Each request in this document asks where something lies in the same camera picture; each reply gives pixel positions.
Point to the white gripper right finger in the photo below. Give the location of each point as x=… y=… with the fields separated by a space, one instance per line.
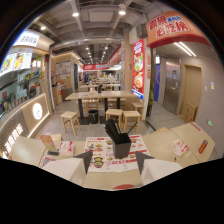
x=160 y=168

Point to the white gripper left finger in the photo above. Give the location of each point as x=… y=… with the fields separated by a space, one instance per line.
x=65 y=168

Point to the laminated food menu sheet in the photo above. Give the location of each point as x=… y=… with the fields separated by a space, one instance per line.
x=100 y=156

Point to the illuminated food menu board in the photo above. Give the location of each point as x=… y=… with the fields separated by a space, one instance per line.
x=15 y=61

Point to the tissue packet with red print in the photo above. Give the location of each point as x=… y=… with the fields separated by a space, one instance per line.
x=66 y=148

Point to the small promotional leaflet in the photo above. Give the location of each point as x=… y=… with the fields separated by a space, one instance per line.
x=180 y=147

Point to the orange standing table sign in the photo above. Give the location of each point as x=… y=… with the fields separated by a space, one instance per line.
x=49 y=143

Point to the black chopstick holder box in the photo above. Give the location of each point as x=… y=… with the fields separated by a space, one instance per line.
x=121 y=145

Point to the red sticker label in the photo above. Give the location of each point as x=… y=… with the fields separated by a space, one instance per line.
x=203 y=146

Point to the wooden stool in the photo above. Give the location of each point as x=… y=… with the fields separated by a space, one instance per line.
x=137 y=107
x=114 y=116
x=70 y=120
x=132 y=119

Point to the black trash bin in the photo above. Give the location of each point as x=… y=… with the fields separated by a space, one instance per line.
x=93 y=116

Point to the wooden service counter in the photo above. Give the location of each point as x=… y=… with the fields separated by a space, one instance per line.
x=26 y=121

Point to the black chopsticks bundle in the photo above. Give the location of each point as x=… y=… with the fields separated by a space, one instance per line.
x=113 y=128

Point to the stacked cardboard boxes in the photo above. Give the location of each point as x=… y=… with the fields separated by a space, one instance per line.
x=189 y=111

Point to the long wooden dining table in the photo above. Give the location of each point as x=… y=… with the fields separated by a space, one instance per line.
x=100 y=95

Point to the red vertical food poster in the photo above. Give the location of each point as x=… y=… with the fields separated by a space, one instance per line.
x=138 y=68

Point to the red hanging banner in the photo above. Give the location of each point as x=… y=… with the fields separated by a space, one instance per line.
x=101 y=63

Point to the orange shop sign with characters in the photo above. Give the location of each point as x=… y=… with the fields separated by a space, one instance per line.
x=173 y=28

